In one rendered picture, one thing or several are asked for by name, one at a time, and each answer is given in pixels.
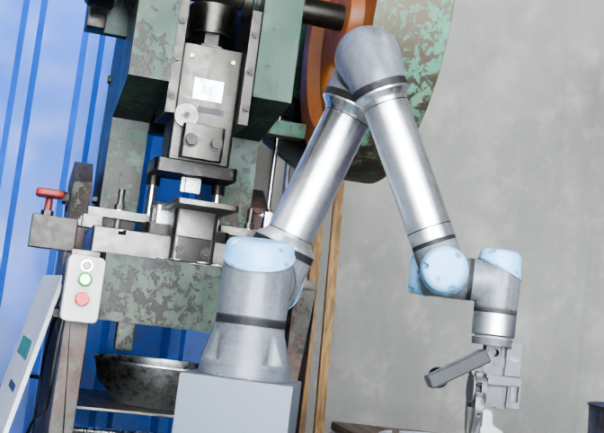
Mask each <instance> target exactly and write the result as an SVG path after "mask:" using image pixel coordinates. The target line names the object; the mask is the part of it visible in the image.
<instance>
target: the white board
mask: <svg viewBox="0 0 604 433"><path fill-rule="evenodd" d="M61 279H62V276H61V275H43V276H42V279H41V281H40V285H39V287H38V290H37V292H36V295H35V297H34V299H33V302H32V305H31V309H30V311H29V313H28V316H27V318H26V321H25V324H24V325H23V328H22V332H21V335H20V338H19V340H18V342H17V345H16V347H15V350H14V352H13V356H12V358H11V361H10V364H9V366H8V368H7V371H6V373H5V376H4V380H3V382H2V384H1V387H0V433H8V431H9V429H10V427H11V424H12V422H13V417H14V415H15V413H16V410H17V408H18V405H19V402H20V400H21V398H22V394H23V391H24V388H25V386H26V384H27V381H28V379H29V376H30V373H31V370H32V367H33V365H34V362H35V359H36V357H37V355H38V352H39V350H40V345H41V343H42V341H43V338H44V336H45V333H46V330H47V328H48V326H49V321H50V319H51V316H52V314H53V310H54V305H56V304H57V301H58V298H59V295H60V292H61V287H62V285H61Z"/></svg>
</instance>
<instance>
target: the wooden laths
mask: <svg viewBox="0 0 604 433"><path fill-rule="evenodd" d="M289 176H290V165H289V164H288V163H286V162H285V171H284V180H283V189H282V196H283V194H284V192H285V190H286V188H287V187H288V185H289ZM344 182H345V180H343V181H342V184H341V186H340V188H339V189H338V191H337V193H336V196H335V198H334V200H333V211H332V221H331V232H330V242H329V252H328V262H327V273H326V284H325V294H324V314H323V325H322V335H321V346H320V357H319V367H318V377H317V387H316V398H315V418H314V429H313V433H324V416H325V405H326V395H327V384H328V373H329V362H330V352H331V341H332V330H333V309H334V299H335V288H336V277H337V267H338V256H339V245H340V234H341V223H342V203H343V192H344ZM323 225H324V221H323V223H322V225H321V227H320V229H319V231H318V233H317V235H316V237H315V239H314V241H313V243H312V245H311V249H312V252H313V254H314V257H315V258H314V261H313V263H312V265H311V267H310V269H309V273H308V280H312V281H315V291H316V295H315V308H316V297H317V287H318V277H319V266H320V256H321V246H322V235H323ZM314 327H315V309H314V316H313V324H312V331H311V339H310V346H309V353H308V361H307V368H306V381H305V390H304V397H303V404H302V411H301V419H300V426H299V433H305V429H306V409H307V399H308V388H309V378H310V368H311V357H312V348H313V338H314Z"/></svg>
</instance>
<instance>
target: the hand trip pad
mask: <svg viewBox="0 0 604 433"><path fill-rule="evenodd" d="M35 195H36V196H38V197H42V198H46V199H45V206H44V210H50V211H51V209H52V204H53V199H63V198H64V197H65V192H64V191H62V190H54V189H48V188H42V187H40V188H37V189H36V193H35Z"/></svg>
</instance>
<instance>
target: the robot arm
mask: <svg viewBox="0 0 604 433"><path fill-rule="evenodd" d="M334 63H335V70H334V72H333V75H332V77H331V79H330V81H329V83H328V85H327V86H326V89H325V91H324V94H323V97H324V102H325V110H324V113H323V115H322V117H321V119H320V120H319V122H318V124H317V126H316V128H315V131H314V133H313V135H312V137H311V139H310V141H309V143H308V145H307V147H306V150H305V152H304V153H303V155H302V157H301V159H300V161H299V163H298V166H297V168H296V170H295V171H294V174H293V176H292V178H291V180H290V182H289V185H288V187H287V188H286V190H285V192H284V194H283V196H282V198H281V200H280V203H279V205H278V206H277V209H276V211H275V213H274V215H273V217H272V219H271V221H270V223H269V225H267V226H265V227H264V228H261V229H258V230H256V232H255V234H254V236H253V237H242V236H235V237H231V238H229V239H228V240H227V242H226V249H225V251H224V253H223V259H224V261H223V269H222V275H221V282H220V289H219V296H218V309H217V316H216V322H215V327H214V330H213V332H212V333H211V335H210V337H209V340H208V343H207V345H206V347H205V349H204V350H203V352H202V354H201V357H200V362H199V370H198V372H201V373H203V374H208V375H213V376H223V377H228V378H234V379H242V380H249V381H258V382H267V383H282V384H285V383H289V378H290V365H289V356H288V351H287V346H286V341H285V327H286V321H287V313H288V309H290V308H291V307H292V306H293V305H294V304H295V303H296V302H297V301H298V299H299V297H300V295H301V292H302V288H303V282H304V280H305V278H306V274H307V273H308V271H309V269H310V267H311V265H312V263H313V261H314V258H315V257H314V254H313V252H312V249H311V245H312V243H313V241H314V239H315V237H316V235H317V233H318V231H319V229H320V227H321V225H322V223H323V221H324V218H325V216H326V214H327V212H328V210H329V208H330V206H331V205H332V203H333V200H334V198H335V196H336V193H337V191H338V189H339V188H340V186H341V184H342V181H343V179H344V177H345V175H346V173H347V171H348V170H349V168H350V165H351V162H352V160H353V158H354V156H355V154H356V153H357V151H358V149H359V147H360V144H361V142H362V140H363V138H364V136H365V134H366V132H367V130H368V128H370V131H371V134H372V136H373V138H374V141H375V144H376V147H377V151H378V154H379V156H380V159H381V162H382V164H383V167H384V170H385V172H386V176H387V179H388V182H389V185H390V188H391V190H392V192H393V195H394V198H395V203H396V205H397V207H398V210H399V213H400V216H401V218H402V221H403V223H404V228H405V231H406V233H407V236H408V239H409V241H410V244H411V246H412V249H413V255H412V257H411V264H410V271H409V279H408V290H409V292H411V293H413V294H417V295H422V296H436V297H444V298H451V299H458V300H466V301H475V303H474V313H473V321H472V331H471V332H472V333H474V334H475V336H472V340H471V343H476V344H483V349H479V350H477V351H475V352H473V353H470V354H468V355H466V356H464V357H462V358H460V359H457V360H455V361H453V362H451V363H449V364H447V365H446V366H443V367H434V368H432V369H431V370H430V371H429V373H428V374H426V375H425V376H424V380H425V382H426V384H427V385H428V386H429V387H430V388H433V389H434V388H442V387H444V386H445V385H446V384H447V383H448V382H449V381H452V380H454V379H456V378H458V377H460V376H462V375H464V374H467V373H469V375H468V378H467V382H466V409H465V433H503V432H502V431H501V430H499V429H498V428H496V427H495V426H494V425H493V414H492V412H491V411H490V410H488V409H486V408H485V407H484V406H485V405H487V406H494V408H496V409H504V410H507V409H512V410H515V409H517V410H518V409H519V408H520V392H521V383H522V379H521V378H520V370H521V360H522V352H523V344H520V343H513V340H511V339H514V338H515V331H516V322H517V316H515V315H517V312H518V303H519V295H520V282H521V280H522V278H521V265H522V258H521V256H520V255H519V254H518V253H517V252H513V251H507V250H501V249H489V248H486V249H482V250H481V251H480V255H479V256H478V259H477V258H474V259H473V258H465V256H464V255H463V254H462V252H461V250H460V247H459V244H458V242H457V238H456V236H455V232H454V229H453V226H452V224H451V222H450V219H449V214H448V211H447V210H446V207H445V204H444V201H443V198H442V196H441V194H440V189H439V186H438V183H437V181H436V179H435V176H434V173H433V170H432V168H431V164H430V161H429V158H428V156H427V153H426V150H425V148H424V145H423V142H422V138H421V135H420V133H419V130H418V128H417V125H416V122H415V119H414V117H413V113H412V110H411V107H410V104H409V102H408V100H407V97H406V93H407V91H408V89H409V84H408V81H407V78H406V76H405V72H404V67H403V62H402V55H401V50H400V47H399V45H398V43H397V42H396V40H395V38H394V37H393V36H392V35H391V34H390V33H389V32H388V31H386V30H384V29H382V28H379V27H377V26H371V25H365V26H360V27H357V28H355V29H353V30H351V31H349V32H348V33H346V34H345V35H344V36H343V38H342V39H341V40H340V42H339V44H338V46H337V49H336V51H335V56H334ZM494 349H495V350H496V354H495V355H493V350H494ZM517 399H518V402H517Z"/></svg>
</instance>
